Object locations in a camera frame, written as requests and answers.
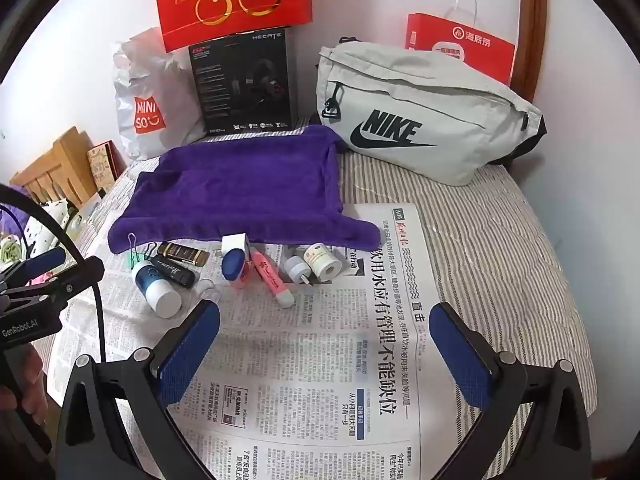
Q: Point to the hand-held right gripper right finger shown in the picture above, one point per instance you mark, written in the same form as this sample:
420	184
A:
460	355

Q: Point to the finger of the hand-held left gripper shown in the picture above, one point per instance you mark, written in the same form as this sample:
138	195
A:
75	280
45	261

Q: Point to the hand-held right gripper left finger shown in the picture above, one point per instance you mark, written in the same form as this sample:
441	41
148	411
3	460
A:
192	350

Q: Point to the clear plastic cap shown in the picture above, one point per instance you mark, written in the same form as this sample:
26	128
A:
206	291

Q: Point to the green binder clip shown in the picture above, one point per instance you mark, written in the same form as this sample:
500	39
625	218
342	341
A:
136	257

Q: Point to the blue and white bottle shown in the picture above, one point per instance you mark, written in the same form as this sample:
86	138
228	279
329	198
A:
157	287

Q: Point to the small jar blue lid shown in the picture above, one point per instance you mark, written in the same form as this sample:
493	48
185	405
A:
233	267

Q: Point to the brown and gold bar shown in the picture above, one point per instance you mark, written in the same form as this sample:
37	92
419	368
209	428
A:
182	254

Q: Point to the pink highlighter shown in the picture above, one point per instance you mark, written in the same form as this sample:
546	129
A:
270	275

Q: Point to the white charger plug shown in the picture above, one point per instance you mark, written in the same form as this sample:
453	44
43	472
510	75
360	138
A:
235	243

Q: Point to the white plug-in night light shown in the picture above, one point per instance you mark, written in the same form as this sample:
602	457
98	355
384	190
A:
298	270

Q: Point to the small white bottle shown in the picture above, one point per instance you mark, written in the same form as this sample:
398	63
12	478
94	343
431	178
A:
322	260

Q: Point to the person's left hand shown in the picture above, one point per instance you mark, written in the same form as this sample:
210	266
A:
32	385

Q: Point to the white power strip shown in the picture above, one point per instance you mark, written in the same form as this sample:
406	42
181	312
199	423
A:
40	232

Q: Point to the wooden rack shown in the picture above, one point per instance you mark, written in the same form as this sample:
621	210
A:
55	165

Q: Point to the striped bed sheet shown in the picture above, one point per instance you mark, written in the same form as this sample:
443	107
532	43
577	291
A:
500	260

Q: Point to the newspaper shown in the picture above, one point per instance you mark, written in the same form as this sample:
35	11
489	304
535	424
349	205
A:
300	360

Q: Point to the small patterned box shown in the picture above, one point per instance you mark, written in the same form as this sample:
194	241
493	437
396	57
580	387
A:
105	165

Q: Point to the purple towel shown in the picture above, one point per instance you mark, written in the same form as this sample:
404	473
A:
235	190

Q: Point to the white plastic shopping bag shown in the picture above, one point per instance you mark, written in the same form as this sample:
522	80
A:
150	80

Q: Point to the black headphone box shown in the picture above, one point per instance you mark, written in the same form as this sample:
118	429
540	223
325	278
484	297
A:
240	85

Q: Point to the grey waist bag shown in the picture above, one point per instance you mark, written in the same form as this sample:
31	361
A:
425	95

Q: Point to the red gift bag gold print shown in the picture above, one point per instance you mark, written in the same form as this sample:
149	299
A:
225	15

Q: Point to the brown wooden headboard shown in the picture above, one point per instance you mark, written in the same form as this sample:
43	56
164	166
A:
532	25

